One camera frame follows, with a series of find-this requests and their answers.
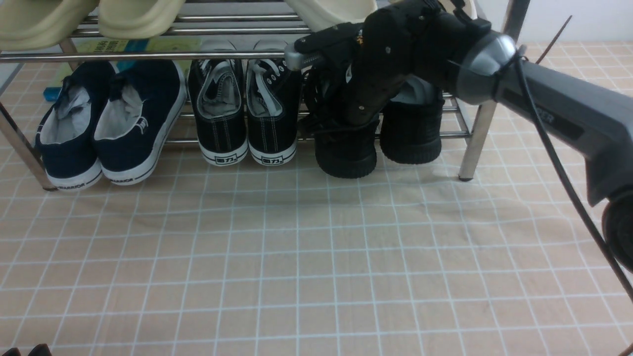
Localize cream white slipper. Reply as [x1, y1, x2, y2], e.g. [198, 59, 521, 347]
[285, 0, 378, 32]

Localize black canvas sneaker right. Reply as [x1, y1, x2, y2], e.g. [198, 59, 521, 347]
[245, 58, 303, 167]

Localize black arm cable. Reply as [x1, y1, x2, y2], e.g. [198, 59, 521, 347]
[495, 15, 633, 303]

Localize black canvas sneaker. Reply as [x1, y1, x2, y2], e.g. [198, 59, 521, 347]
[187, 58, 248, 167]
[245, 58, 303, 167]

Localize black canvas sneaker left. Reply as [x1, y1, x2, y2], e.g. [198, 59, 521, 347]
[187, 58, 248, 167]

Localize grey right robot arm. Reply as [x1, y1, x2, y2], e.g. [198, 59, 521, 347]
[285, 0, 633, 270]

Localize olive green slipper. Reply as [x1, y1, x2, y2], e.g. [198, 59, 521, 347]
[0, 0, 99, 51]
[98, 0, 185, 39]

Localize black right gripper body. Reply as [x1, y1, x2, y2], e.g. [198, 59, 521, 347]
[285, 0, 493, 127]

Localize stainless steel shoe rack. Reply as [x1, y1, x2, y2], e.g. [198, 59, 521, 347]
[1, 0, 530, 191]

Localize navy canvas shoe right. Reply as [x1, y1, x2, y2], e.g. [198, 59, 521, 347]
[92, 59, 187, 185]

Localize black knit sneaker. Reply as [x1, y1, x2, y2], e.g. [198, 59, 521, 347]
[380, 77, 445, 165]
[298, 67, 379, 179]

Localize navy canvas shoe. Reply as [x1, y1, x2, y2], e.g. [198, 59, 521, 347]
[92, 59, 187, 185]
[35, 61, 118, 192]

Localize navy canvas shoe left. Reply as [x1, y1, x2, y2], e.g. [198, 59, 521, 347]
[35, 61, 118, 192]

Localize olive green slipper far left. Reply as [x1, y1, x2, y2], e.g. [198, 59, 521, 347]
[0, 0, 99, 51]

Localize dark object bottom left corner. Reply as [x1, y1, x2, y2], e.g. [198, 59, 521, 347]
[2, 343, 52, 356]

